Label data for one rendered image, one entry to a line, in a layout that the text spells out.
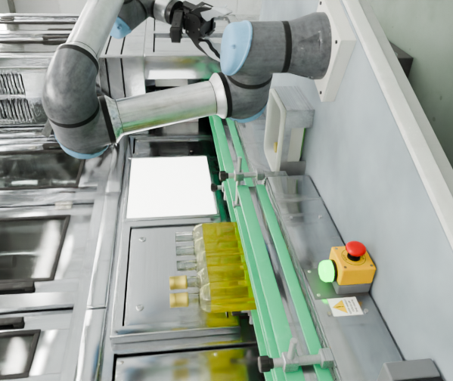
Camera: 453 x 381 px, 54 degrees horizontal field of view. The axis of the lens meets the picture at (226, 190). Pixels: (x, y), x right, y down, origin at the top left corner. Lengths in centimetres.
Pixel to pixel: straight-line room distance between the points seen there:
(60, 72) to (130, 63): 102
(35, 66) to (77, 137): 104
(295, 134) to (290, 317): 56
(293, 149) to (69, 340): 79
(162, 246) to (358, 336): 75
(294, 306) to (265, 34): 58
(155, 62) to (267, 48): 103
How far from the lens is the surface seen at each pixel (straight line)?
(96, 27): 109
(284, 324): 90
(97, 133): 106
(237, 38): 102
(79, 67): 100
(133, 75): 201
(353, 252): 90
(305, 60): 104
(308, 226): 109
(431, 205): 75
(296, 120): 125
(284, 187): 122
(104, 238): 150
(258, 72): 105
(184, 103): 109
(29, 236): 164
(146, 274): 135
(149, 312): 125
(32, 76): 210
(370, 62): 95
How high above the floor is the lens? 115
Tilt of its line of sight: 7 degrees down
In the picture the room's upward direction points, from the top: 93 degrees counter-clockwise
